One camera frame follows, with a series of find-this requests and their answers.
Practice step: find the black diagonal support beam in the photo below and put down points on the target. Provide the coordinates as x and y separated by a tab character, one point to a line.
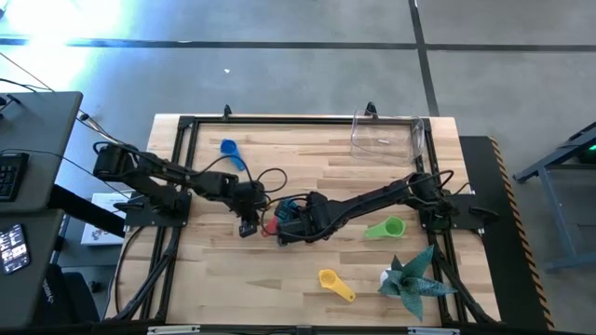
84	209

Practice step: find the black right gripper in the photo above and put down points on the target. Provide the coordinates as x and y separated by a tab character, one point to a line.
316	216

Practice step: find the black keyboard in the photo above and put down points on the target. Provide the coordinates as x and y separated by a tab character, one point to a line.
11	177

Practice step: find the dark table clamp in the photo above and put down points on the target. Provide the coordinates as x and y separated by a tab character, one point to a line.
370	111
226	112

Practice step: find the black hazard-striped floor mat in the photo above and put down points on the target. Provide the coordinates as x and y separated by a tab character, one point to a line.
493	279

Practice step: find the green measuring cup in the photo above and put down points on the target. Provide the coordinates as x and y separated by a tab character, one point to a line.
391	228

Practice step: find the grey desk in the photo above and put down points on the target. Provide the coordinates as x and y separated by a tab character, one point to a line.
42	130
37	288

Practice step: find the white plant pot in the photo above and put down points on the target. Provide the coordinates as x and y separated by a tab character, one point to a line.
383	277

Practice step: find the yellow measuring cup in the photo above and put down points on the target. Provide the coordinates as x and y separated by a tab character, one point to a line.
327	278

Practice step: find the teal measuring cup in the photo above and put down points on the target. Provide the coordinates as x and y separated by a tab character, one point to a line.
281	209

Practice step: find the blue-grey metal table frame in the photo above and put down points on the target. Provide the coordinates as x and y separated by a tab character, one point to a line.
545	170

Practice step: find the white printed box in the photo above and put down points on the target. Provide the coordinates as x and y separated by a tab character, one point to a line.
100	232

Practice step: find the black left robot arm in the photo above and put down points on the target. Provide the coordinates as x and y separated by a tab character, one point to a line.
163	174

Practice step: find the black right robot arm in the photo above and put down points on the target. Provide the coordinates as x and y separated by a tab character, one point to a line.
372	200

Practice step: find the black smartphone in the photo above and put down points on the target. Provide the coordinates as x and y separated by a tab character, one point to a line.
13	249

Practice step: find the small blue measuring cup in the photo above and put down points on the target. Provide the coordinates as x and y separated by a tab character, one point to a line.
229	147

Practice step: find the red measuring cup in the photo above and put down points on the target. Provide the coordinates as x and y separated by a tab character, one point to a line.
270	229

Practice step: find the teal artificial succulent plant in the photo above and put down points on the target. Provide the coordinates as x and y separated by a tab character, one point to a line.
410	284

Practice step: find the black office chair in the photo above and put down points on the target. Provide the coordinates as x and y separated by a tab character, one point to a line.
65	298

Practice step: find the silver metal bracket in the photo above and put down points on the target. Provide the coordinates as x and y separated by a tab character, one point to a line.
433	331
172	330

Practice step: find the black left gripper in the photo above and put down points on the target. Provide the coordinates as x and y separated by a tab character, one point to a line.
249	197

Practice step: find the clear plastic basket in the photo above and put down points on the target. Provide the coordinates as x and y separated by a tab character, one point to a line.
386	139

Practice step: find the black metal table frame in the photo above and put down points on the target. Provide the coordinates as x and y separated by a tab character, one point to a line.
302	120

